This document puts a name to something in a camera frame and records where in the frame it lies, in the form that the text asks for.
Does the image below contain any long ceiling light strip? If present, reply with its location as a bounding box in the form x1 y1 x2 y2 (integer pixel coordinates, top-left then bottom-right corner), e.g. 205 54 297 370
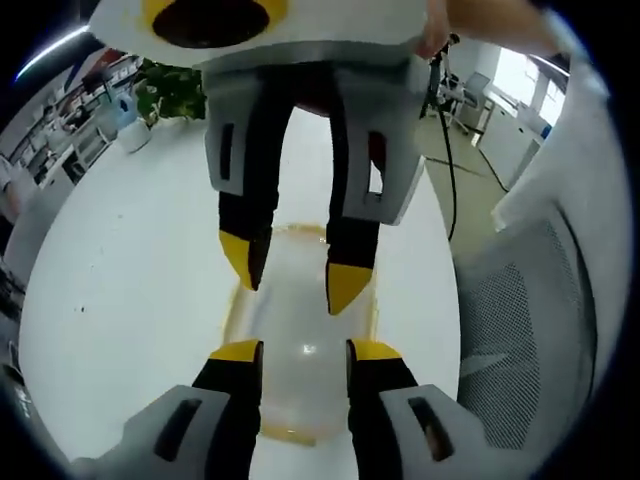
14 38 104 82

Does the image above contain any black cable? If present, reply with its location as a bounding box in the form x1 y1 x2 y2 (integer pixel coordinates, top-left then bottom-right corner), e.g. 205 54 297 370
418 33 460 242

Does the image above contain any person's right hand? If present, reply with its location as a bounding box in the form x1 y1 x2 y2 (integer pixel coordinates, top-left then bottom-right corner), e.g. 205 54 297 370
415 0 455 59

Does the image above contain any white mesh chair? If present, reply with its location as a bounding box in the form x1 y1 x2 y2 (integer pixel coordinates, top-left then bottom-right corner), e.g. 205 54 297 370
452 199 619 454

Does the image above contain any green potted plant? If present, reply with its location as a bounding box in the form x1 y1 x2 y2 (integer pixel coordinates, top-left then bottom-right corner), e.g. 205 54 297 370
133 58 208 132

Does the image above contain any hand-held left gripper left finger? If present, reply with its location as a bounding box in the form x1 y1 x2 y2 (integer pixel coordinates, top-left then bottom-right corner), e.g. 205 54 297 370
69 338 265 480

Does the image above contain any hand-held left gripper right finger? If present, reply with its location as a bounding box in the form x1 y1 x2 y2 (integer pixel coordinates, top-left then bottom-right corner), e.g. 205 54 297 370
344 338 497 480

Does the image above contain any white cabinet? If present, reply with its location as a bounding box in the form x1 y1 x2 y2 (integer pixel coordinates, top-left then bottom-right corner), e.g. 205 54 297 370
463 72 544 189

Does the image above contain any person's white shirt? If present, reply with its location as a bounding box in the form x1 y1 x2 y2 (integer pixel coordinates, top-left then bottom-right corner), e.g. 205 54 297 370
491 47 627 234

